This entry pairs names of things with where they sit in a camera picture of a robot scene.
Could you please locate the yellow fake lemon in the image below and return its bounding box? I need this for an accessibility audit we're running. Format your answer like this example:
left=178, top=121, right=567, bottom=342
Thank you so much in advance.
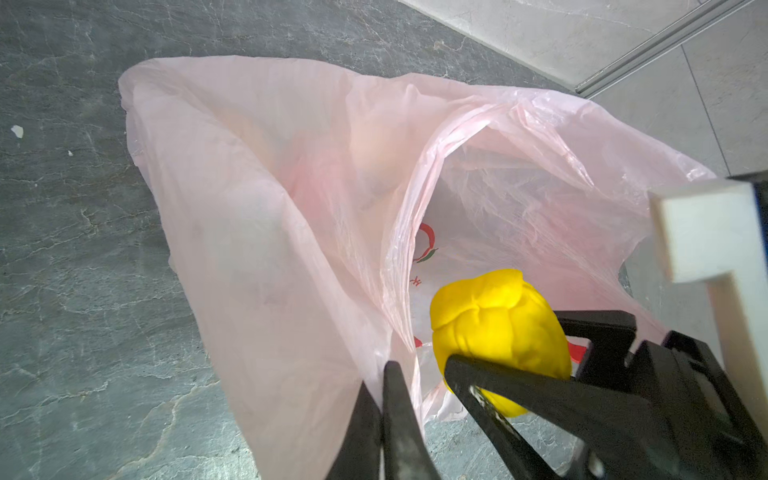
left=430, top=269, right=572, bottom=380

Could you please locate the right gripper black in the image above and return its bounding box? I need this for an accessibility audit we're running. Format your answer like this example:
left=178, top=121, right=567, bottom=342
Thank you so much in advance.
left=445, top=310, right=767, bottom=479

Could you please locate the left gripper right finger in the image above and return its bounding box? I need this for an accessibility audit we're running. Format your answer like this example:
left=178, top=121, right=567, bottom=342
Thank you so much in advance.
left=383, top=361, right=440, bottom=480

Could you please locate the pink plastic bag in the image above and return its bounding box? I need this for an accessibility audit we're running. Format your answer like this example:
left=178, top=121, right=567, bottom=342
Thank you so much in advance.
left=119, top=56, right=713, bottom=479

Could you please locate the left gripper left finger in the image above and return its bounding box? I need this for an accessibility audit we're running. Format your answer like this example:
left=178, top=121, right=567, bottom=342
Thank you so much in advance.
left=326, top=383, right=383, bottom=480

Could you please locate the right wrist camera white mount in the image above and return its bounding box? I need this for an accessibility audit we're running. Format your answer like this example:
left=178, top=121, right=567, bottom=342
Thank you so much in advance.
left=649, top=172, right=767, bottom=433

